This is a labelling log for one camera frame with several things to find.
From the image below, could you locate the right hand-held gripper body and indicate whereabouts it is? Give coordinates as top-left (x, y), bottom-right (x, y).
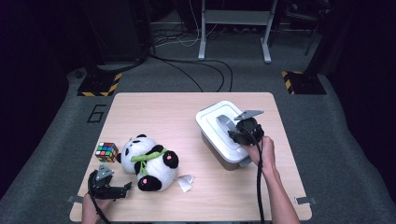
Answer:
top-left (230, 109), bottom-right (265, 147)

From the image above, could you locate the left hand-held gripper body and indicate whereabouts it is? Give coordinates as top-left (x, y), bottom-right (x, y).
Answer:
top-left (88, 163), bottom-right (129, 201)

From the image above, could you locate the white storage box lid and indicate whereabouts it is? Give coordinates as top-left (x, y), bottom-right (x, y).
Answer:
top-left (195, 100), bottom-right (250, 162)

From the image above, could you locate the grey transparent storage box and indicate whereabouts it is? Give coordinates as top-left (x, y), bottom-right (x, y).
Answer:
top-left (200, 130), bottom-right (254, 172)

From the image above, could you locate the panda plush toy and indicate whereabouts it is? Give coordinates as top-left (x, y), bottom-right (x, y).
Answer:
top-left (116, 133), bottom-right (194, 193)

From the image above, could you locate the multicoloured puzzle cube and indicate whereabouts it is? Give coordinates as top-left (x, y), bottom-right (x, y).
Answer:
top-left (94, 142), bottom-right (120, 163)

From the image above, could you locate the person's left hand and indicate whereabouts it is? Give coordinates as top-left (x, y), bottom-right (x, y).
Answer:
top-left (81, 192), bottom-right (115, 224)

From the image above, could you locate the person's right hand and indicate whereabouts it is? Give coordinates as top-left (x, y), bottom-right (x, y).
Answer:
top-left (242, 137), bottom-right (276, 171)

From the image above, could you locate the grey tape strip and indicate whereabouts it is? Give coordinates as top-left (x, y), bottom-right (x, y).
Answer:
top-left (294, 196), bottom-right (318, 206)
top-left (66, 195), bottom-right (88, 205)

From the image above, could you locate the black yellow striped stand base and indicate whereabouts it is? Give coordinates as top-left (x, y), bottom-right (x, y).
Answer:
top-left (77, 72), bottom-right (123, 97)
top-left (281, 70), bottom-right (328, 95)

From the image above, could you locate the black cabinet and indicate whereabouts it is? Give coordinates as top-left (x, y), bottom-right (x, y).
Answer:
top-left (79, 0), bottom-right (152, 63)

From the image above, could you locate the left hand-held gripper black cable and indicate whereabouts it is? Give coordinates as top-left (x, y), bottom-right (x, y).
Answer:
top-left (88, 171), bottom-right (112, 224)

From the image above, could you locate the hand-held gripper black cable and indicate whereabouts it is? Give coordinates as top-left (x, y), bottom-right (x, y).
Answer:
top-left (255, 136), bottom-right (266, 224)
top-left (88, 171), bottom-right (112, 224)

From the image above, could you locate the right hand-held gripper black cable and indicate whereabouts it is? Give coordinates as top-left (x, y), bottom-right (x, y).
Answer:
top-left (255, 136), bottom-right (266, 224)

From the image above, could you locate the black floor cable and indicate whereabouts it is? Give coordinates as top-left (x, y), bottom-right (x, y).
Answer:
top-left (148, 53), bottom-right (234, 93)

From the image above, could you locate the white metal desk frame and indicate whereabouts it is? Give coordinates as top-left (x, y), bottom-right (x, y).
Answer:
top-left (198, 0), bottom-right (278, 64)

